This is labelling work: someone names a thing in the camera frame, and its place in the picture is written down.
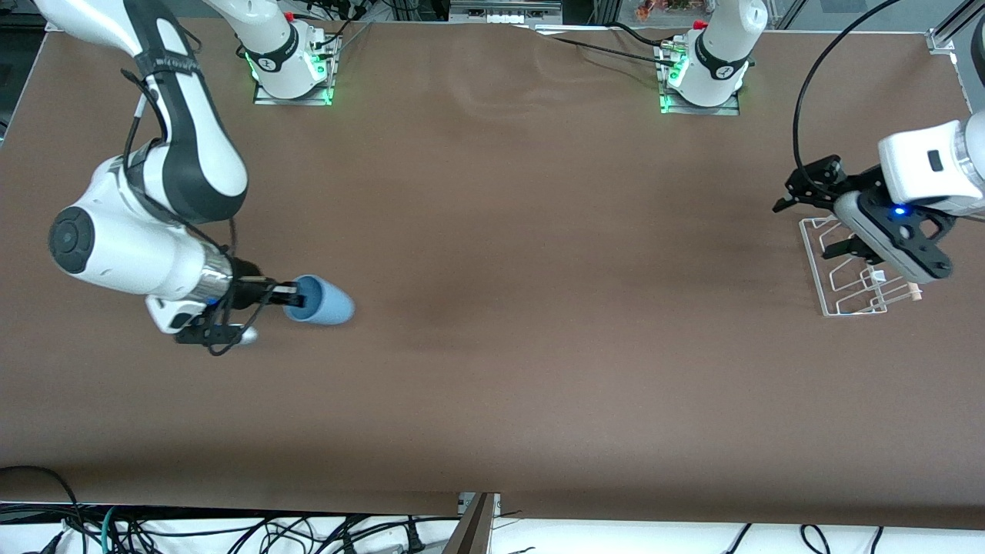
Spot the blue cup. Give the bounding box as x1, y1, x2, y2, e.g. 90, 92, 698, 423
284, 275, 356, 326

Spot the aluminium table leg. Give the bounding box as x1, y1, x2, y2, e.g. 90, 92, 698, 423
442, 492, 501, 554

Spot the grey power strip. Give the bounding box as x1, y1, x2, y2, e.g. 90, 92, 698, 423
450, 0, 563, 24

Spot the white wire cup rack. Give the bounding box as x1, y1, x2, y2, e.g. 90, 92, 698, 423
799, 215, 924, 318

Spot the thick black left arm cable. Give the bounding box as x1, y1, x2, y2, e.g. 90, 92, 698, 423
793, 0, 903, 198

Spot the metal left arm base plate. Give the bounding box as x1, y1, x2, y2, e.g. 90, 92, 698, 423
658, 38, 743, 116

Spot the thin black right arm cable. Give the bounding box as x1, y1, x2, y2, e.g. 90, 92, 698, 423
122, 68, 241, 356

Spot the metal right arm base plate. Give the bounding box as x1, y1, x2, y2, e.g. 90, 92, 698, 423
252, 35, 339, 106

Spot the aluminium frame profile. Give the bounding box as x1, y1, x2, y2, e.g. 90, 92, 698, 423
927, 0, 985, 56

